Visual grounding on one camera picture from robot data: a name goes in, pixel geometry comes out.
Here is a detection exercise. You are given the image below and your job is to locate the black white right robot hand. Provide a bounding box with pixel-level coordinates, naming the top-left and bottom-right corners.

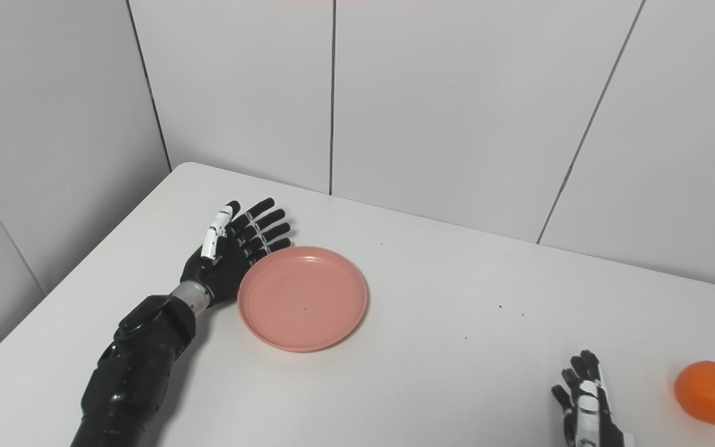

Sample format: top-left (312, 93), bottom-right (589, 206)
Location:
top-left (551, 350), bottom-right (637, 447)

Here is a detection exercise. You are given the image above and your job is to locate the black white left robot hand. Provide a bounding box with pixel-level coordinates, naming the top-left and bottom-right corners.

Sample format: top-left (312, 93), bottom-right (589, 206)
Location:
top-left (181, 197), bottom-right (292, 309)

